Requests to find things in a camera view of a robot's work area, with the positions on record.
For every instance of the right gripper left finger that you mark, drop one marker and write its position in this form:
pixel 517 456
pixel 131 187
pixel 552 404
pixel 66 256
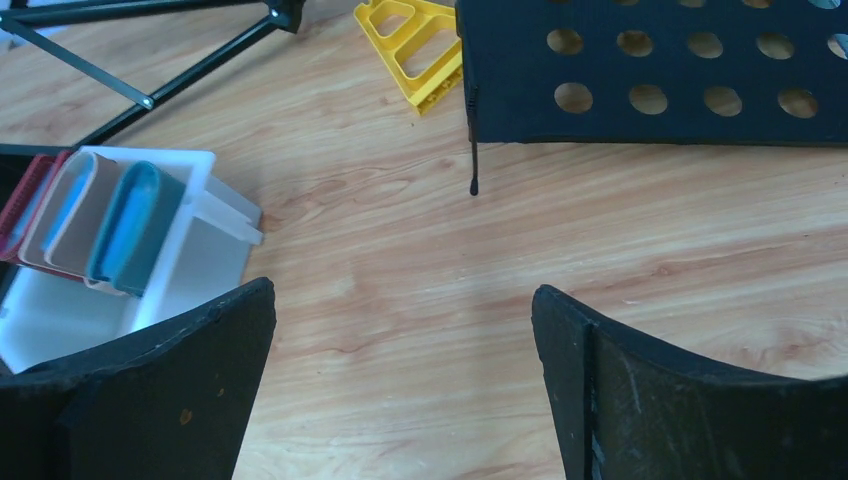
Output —
pixel 170 401

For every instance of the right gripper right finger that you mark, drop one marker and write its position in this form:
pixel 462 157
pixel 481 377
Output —
pixel 627 405

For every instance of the white bin with card holders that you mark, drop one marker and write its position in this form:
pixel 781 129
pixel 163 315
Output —
pixel 44 317

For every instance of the blue card holder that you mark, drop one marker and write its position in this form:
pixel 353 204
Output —
pixel 134 228

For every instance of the pink card holder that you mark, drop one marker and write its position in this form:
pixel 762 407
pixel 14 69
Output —
pixel 61 236

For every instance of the red card holder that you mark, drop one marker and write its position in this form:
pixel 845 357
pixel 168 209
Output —
pixel 18 212

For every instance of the black perforated stand tray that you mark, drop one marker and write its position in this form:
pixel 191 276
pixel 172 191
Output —
pixel 768 73

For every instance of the black folded music stand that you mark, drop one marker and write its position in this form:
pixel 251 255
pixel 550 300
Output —
pixel 220 79

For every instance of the yellow plastic triangle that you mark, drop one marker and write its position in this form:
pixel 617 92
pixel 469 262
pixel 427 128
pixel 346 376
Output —
pixel 418 43

